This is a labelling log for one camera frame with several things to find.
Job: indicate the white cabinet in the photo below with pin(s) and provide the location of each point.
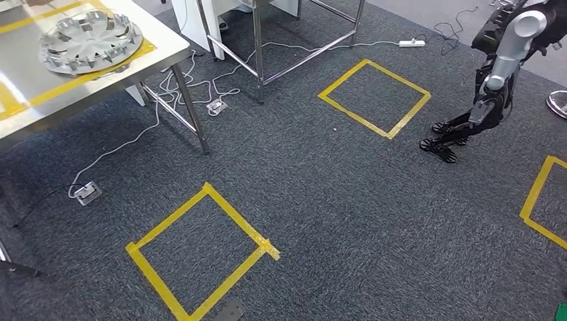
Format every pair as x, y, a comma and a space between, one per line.
195, 22

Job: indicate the green plastic crate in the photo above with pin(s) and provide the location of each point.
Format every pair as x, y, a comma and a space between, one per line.
562, 313

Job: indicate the silver plastic wheel hubcap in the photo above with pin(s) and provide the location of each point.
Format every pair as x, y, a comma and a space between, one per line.
91, 42

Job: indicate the metal stand with round base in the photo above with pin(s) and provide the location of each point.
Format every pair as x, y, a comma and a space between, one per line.
559, 104

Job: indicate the steel workbench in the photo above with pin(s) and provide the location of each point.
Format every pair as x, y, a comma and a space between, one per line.
26, 88

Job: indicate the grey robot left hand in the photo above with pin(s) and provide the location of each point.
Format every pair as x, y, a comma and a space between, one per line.
229, 311

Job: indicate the black and silver humanoid robot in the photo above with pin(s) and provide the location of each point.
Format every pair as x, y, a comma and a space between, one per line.
500, 66

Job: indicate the white power strip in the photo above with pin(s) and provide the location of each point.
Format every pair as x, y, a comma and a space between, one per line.
412, 43

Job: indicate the yellow floor tape square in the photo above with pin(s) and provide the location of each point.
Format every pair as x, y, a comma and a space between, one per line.
533, 195
328, 91

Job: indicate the yellow floor tape strip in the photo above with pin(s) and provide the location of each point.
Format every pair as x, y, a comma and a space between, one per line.
150, 270

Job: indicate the metal floor socket box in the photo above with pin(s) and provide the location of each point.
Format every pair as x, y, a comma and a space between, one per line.
217, 106
87, 193

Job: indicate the yellow tape outline on workbench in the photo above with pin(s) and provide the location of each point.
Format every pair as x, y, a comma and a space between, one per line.
88, 76

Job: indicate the steel table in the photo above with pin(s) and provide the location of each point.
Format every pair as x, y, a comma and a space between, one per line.
259, 53

